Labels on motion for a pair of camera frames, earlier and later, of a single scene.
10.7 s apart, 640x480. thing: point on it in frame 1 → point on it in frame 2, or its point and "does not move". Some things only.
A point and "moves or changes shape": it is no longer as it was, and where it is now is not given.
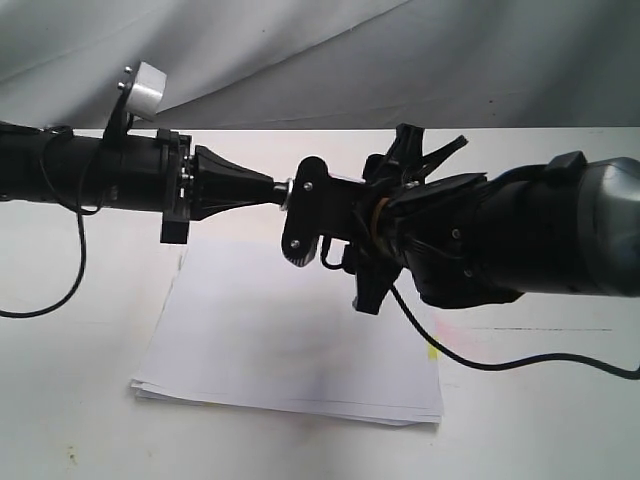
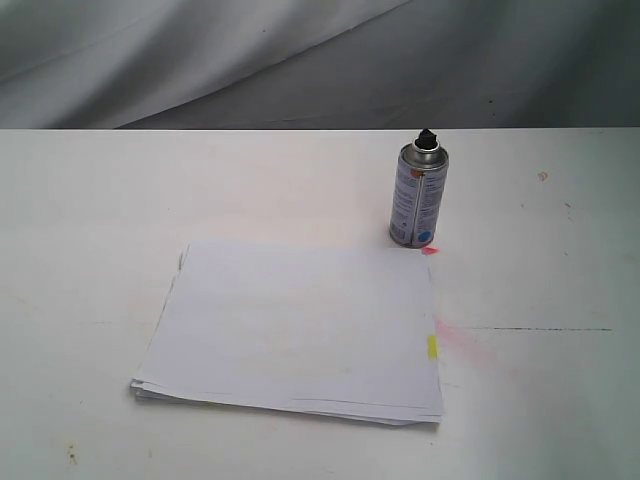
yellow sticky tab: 433,353 does not move
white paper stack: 249,327 does not move
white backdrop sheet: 276,64 does not move
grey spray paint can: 285,202 moves or changes shape
